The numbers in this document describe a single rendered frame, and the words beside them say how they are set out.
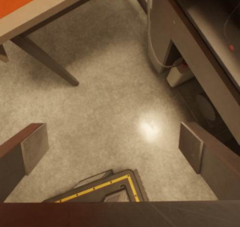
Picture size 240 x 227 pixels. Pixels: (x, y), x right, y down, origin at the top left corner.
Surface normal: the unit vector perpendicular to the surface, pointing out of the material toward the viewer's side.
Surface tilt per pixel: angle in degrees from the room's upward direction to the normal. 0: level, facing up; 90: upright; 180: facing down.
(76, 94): 0
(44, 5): 0
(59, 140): 0
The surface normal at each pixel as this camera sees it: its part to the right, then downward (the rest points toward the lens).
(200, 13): -0.11, -0.15
